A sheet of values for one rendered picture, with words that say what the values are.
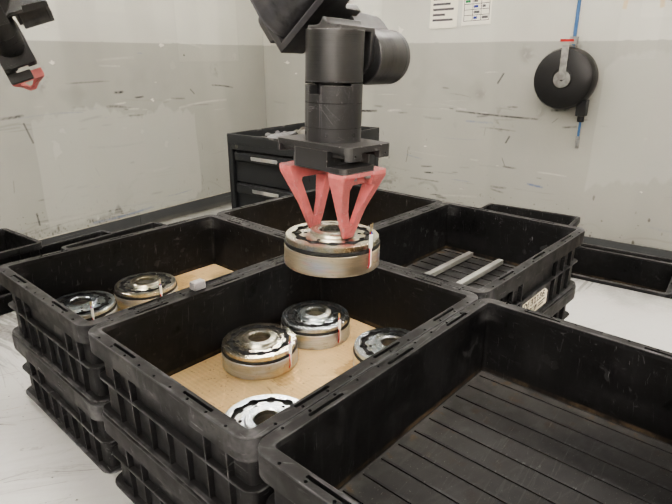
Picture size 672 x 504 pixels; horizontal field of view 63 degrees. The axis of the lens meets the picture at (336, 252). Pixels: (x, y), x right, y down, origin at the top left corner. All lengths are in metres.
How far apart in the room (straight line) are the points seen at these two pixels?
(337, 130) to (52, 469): 0.60
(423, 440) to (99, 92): 3.76
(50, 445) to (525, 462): 0.65
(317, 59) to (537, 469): 0.46
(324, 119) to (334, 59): 0.05
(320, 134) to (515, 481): 0.39
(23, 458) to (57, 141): 3.25
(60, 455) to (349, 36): 0.68
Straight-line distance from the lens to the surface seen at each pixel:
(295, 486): 0.45
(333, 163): 0.53
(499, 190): 4.11
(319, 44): 0.54
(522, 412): 0.71
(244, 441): 0.48
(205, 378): 0.75
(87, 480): 0.85
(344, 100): 0.54
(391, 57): 0.59
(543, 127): 3.96
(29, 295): 0.84
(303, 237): 0.58
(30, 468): 0.90
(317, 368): 0.75
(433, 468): 0.61
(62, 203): 4.09
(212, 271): 1.10
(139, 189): 4.38
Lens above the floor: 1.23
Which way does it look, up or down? 20 degrees down
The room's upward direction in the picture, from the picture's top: straight up
